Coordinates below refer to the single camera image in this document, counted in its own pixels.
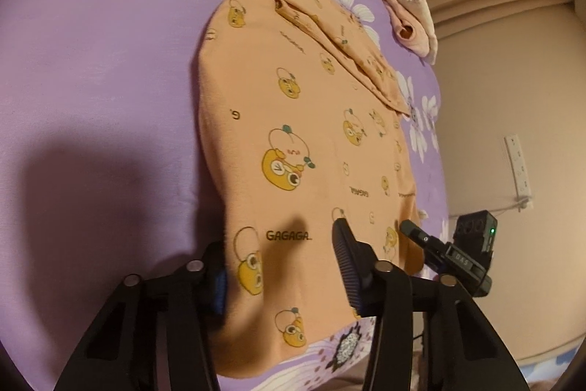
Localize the orange cartoon print garment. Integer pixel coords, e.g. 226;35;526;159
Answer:
199;0;423;378

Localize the purple floral bed sheet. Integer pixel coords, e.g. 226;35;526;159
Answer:
0;0;452;391

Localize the pink rolled small garment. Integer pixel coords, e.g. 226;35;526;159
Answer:
381;0;438;66

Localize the black camera with green light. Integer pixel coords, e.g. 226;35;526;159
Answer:
453;210;498;270

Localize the white wall power strip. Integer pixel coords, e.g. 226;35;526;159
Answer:
505;134;533;211

